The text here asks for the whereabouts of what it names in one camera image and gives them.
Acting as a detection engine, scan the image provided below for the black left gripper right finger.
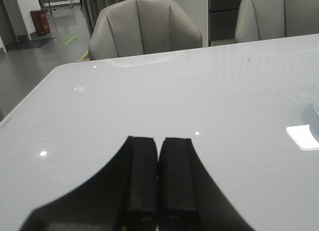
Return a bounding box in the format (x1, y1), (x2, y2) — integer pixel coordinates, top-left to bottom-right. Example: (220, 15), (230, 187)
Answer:
(159, 138), (252, 231)

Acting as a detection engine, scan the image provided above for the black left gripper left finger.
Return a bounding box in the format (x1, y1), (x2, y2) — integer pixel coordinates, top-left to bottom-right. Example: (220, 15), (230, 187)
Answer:
(21, 136), (158, 231)

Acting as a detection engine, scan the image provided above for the light blue plate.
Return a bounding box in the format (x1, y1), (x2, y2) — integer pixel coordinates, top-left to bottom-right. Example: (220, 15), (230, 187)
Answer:
(310, 96), (319, 141)

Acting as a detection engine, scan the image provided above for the grey left armchair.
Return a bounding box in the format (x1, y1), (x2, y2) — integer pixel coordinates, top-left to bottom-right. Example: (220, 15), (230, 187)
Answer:
(88, 0), (202, 60)

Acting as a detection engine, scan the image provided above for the grey armchair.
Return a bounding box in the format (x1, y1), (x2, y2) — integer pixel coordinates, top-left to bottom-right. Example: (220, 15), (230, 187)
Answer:
(88, 0), (202, 60)
(235, 0), (319, 43)

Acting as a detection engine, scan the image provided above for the grey right armchair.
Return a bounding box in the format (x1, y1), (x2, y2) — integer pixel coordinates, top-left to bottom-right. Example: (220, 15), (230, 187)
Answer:
(235, 0), (319, 43)

